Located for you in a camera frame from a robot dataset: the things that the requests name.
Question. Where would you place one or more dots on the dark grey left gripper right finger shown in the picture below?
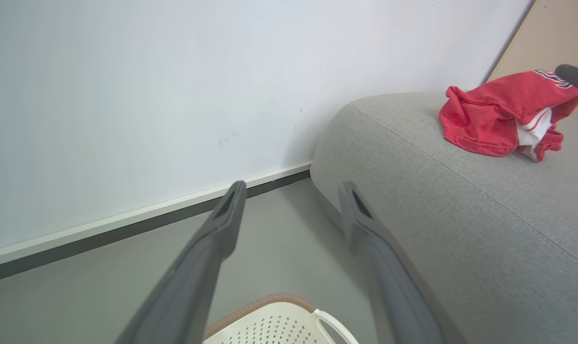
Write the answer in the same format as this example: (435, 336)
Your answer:
(394, 291)

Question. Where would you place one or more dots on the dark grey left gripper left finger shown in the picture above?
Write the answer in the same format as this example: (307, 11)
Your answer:
(193, 282)

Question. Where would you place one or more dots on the red and white sports clothing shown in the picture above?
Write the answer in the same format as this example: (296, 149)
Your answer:
(485, 114)

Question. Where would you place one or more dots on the cream perforated plastic laundry basket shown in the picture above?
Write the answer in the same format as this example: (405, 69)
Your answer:
(274, 329)

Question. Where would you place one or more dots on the white and black baseboard strip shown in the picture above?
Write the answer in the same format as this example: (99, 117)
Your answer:
(126, 229)

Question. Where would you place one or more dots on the grey fabric sofa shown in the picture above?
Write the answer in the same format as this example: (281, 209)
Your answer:
(485, 229)

